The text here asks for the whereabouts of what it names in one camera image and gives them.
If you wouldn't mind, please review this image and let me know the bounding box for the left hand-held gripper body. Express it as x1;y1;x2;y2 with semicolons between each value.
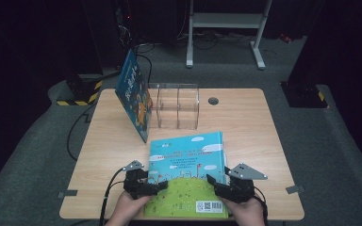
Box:
122;159;155;201

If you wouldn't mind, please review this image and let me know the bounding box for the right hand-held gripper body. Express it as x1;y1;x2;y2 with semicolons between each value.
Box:
222;162;269;203

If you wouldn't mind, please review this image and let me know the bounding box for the light blue picture book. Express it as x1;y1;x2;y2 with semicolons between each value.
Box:
143;131;230;219

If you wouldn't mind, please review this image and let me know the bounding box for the clear acrylic book rack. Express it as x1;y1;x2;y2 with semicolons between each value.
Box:
147;83;201;131

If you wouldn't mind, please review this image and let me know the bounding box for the dark blue picture book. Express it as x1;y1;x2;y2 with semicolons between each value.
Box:
114;48;154;144

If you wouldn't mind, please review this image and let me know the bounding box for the person's left hand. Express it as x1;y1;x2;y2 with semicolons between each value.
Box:
105;190;154;226

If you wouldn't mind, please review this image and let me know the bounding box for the person's right hand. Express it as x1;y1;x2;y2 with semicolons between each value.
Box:
221;198;267;226

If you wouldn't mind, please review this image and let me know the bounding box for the grey tape piece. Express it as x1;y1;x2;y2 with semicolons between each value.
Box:
58;189;78;200
285;185;305;195

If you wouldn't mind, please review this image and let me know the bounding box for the black stand with striped base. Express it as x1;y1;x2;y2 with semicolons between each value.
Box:
56;73;104;107
281;81;329;109

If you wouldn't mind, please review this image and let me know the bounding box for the dark equipment rack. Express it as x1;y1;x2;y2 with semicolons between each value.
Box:
112;0;140;69

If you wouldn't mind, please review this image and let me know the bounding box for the white metal stand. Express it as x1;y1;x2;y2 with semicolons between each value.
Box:
186;0;272;71

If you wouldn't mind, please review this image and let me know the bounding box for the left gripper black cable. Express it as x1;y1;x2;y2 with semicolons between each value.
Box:
98;168;126;226

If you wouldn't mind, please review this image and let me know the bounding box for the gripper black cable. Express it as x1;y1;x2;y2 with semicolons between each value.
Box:
253;186;270;226
98;168;126;226

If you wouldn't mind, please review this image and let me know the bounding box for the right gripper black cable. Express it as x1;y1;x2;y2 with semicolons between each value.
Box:
253;186;270;226

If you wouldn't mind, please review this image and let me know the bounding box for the black floor cable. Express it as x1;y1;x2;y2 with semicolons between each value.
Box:
135;43;155;84
66;103;97;162

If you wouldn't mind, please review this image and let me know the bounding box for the bundle of black cables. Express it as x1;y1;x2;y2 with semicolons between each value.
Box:
194;29;255;51

